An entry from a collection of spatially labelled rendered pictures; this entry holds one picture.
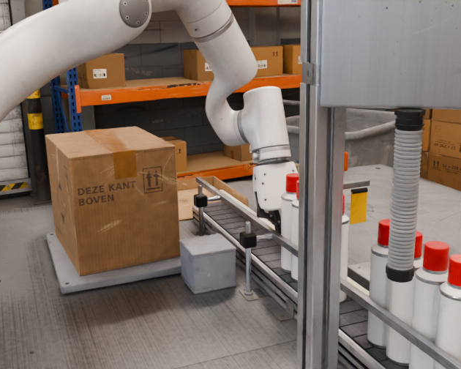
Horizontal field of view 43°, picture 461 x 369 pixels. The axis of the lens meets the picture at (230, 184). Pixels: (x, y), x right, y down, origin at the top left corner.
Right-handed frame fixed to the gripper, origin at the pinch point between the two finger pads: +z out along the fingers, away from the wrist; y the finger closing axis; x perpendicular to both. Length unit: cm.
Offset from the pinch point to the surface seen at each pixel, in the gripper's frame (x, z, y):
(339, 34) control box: -59, -24, -17
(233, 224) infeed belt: 27.2, -3.1, -1.1
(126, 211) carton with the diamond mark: 15.1, -9.8, -30.1
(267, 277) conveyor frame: -0.9, 8.5, -5.6
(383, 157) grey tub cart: 178, -26, 155
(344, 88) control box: -57, -18, -16
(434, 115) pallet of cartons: 235, -57, 246
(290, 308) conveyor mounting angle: -10.5, 14.2, -5.9
